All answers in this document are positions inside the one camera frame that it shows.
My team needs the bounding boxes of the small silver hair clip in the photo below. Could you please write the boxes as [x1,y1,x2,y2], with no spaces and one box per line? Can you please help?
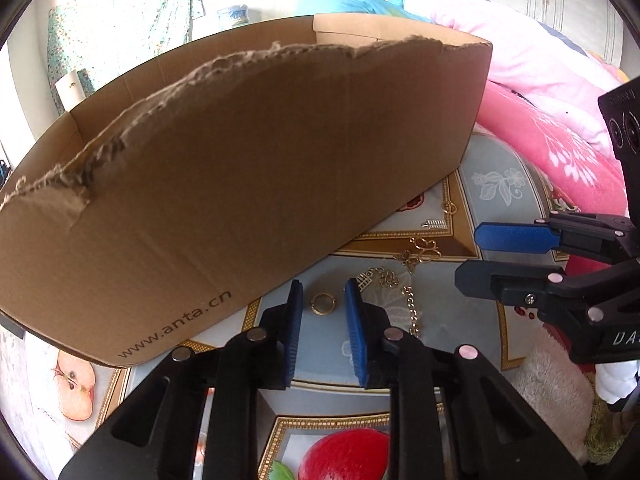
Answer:
[421,219,448,231]

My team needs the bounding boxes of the gold butterfly brooch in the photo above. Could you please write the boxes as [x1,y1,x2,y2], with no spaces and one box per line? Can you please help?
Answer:
[393,237,442,274]

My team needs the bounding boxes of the gold chain necklace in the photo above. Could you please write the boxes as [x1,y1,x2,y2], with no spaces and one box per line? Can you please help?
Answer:
[354,264,424,338]

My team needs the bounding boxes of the gold ring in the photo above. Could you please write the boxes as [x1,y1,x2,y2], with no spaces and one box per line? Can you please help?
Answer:
[310,291,339,317]

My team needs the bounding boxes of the white gloved hand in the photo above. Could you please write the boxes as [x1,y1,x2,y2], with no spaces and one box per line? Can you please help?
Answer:
[594,361,639,404]

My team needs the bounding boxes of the white fluffy towel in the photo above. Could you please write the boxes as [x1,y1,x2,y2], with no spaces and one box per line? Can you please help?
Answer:
[511,328,594,465]

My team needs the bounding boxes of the fruit pattern tablecloth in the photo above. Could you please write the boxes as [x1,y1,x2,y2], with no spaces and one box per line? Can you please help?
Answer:
[1,125,573,479]

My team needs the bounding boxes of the pink floral blanket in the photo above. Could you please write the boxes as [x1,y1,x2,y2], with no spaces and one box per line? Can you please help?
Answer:
[402,0,628,214]

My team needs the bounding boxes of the brown cardboard box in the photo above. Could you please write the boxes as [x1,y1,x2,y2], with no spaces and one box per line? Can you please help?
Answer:
[1,13,492,367]

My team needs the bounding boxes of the blue patterned quilt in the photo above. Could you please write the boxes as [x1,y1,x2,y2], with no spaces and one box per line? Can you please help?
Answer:
[297,0,432,23]

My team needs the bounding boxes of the water jug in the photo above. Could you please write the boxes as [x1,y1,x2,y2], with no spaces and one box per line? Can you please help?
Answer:
[228,4,250,27]

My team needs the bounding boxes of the green floral curtain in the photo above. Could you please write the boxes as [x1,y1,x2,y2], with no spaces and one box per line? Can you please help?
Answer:
[46,0,205,113]

